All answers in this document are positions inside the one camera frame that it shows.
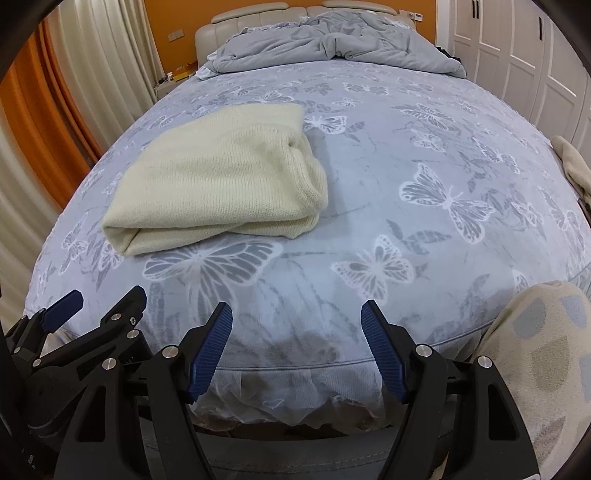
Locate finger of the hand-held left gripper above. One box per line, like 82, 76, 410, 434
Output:
4, 290, 85, 365
32, 285, 153, 374

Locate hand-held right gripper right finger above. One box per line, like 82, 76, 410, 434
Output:
360, 300, 532, 480

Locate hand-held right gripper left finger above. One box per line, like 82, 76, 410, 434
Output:
53, 302, 234, 480

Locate cream knit cardigan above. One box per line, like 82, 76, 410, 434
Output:
102, 102, 329, 257

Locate person's patterned pyjama leg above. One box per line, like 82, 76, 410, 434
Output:
480, 281, 591, 480

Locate orange curtain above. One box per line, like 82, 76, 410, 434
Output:
0, 18, 105, 199

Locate butterfly print bed sheet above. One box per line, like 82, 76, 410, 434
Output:
25, 60, 591, 432

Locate bedside table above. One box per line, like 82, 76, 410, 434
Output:
154, 62, 201, 100

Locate white curtain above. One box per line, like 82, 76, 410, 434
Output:
46, 0, 160, 139

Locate beige cloth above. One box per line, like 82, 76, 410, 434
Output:
551, 135, 591, 206

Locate grey duvet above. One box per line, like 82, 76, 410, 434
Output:
203, 7, 467, 79

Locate white panelled wardrobe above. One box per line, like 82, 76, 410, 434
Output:
436, 0, 591, 153

